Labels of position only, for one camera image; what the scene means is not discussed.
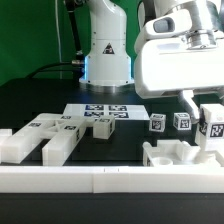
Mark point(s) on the white left fence block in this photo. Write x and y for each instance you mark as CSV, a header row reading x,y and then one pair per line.
x,y
4,135

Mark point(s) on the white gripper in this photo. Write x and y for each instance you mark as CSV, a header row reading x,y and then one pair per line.
x,y
168,69

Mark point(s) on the white tagged cube left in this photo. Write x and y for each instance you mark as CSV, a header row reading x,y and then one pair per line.
x,y
157,122

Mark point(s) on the white tagged cube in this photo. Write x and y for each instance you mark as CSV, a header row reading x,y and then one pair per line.
x,y
182,121
157,122

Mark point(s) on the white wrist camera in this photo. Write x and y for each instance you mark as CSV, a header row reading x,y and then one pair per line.
x,y
173,24

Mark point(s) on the white fiducial marker sheet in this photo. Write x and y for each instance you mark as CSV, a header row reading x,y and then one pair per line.
x,y
120,112

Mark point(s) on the white chair seat part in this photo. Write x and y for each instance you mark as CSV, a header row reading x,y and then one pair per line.
x,y
179,153

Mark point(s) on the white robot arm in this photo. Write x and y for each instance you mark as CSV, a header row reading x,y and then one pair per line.
x,y
108,65

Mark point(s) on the white chair back part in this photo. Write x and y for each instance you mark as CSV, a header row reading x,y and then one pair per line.
x,y
63,133

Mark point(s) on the white tagged cube right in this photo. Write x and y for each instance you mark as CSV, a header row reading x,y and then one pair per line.
x,y
182,121

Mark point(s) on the white front fence bar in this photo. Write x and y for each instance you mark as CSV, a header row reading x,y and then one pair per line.
x,y
71,179

